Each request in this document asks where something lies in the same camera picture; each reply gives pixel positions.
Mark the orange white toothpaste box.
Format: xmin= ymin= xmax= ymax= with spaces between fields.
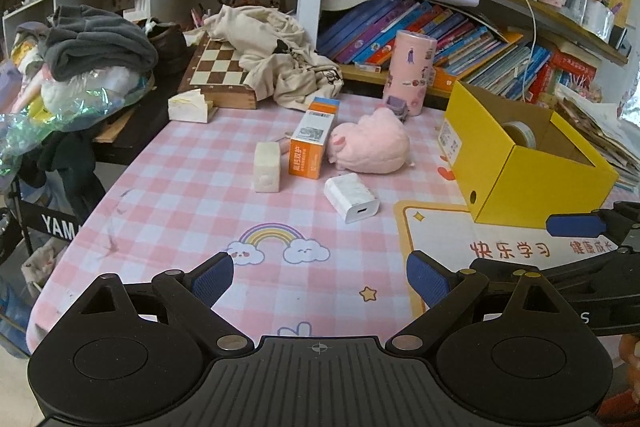
xmin=289 ymin=97 xmax=342 ymax=180

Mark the beige canvas bag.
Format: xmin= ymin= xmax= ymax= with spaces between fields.
xmin=202 ymin=4 xmax=345 ymax=112

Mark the white rectangular block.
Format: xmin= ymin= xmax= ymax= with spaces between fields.
xmin=253 ymin=142 xmax=282 ymax=194

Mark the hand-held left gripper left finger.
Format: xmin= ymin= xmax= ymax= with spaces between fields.
xmin=55 ymin=251 xmax=256 ymax=356

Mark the row of leaning children's books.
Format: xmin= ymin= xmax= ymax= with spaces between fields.
xmin=317 ymin=0 xmax=601 ymax=105

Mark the iridescent plastic wrap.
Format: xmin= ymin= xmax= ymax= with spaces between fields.
xmin=0 ymin=72 xmax=156 ymax=168

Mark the yellow cardboard box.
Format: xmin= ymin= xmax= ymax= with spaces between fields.
xmin=440 ymin=79 xmax=621 ymax=230

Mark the pink checked tablecloth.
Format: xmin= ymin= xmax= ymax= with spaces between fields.
xmin=27 ymin=92 xmax=640 ymax=358

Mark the grey white tape roll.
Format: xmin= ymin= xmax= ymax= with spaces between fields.
xmin=501 ymin=121 xmax=537 ymax=150

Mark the white charger adapter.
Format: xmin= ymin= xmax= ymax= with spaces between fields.
xmin=323 ymin=173 xmax=381 ymax=225

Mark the orange flat box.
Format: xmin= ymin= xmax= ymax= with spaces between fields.
xmin=432 ymin=66 xmax=463 ymax=90

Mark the pink printed canister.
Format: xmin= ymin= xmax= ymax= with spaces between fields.
xmin=382 ymin=30 xmax=437 ymax=116

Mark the dark brown bag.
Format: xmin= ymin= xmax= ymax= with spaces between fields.
xmin=145 ymin=19 xmax=188 ymax=68

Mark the purple toy car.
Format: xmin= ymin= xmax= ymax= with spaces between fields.
xmin=384 ymin=94 xmax=412 ymax=124

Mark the white charging cable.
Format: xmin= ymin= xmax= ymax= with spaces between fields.
xmin=492 ymin=0 xmax=538 ymax=102

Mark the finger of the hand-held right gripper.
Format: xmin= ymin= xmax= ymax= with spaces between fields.
xmin=546 ymin=201 xmax=640 ymax=253
xmin=469 ymin=247 xmax=640 ymax=284

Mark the wooden chessboard box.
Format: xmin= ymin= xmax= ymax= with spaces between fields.
xmin=178 ymin=34 xmax=258 ymax=110

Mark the white tissue pack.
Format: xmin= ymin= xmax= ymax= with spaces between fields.
xmin=167 ymin=89 xmax=219 ymax=124

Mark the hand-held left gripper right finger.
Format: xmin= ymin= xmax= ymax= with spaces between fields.
xmin=384 ymin=250 xmax=587 ymax=356

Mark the pink plush toy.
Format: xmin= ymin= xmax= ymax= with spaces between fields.
xmin=326 ymin=107 xmax=416 ymax=174

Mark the black stand with white letters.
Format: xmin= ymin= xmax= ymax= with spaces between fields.
xmin=0 ymin=187 xmax=86 ymax=268

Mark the stack of papers and booklets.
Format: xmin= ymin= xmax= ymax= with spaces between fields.
xmin=555 ymin=84 xmax=640 ymax=192

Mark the grey folded cloth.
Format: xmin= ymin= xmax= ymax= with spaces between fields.
xmin=39 ymin=4 xmax=160 ymax=82

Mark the silver white storage container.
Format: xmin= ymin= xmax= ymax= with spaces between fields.
xmin=585 ymin=0 xmax=616 ymax=40

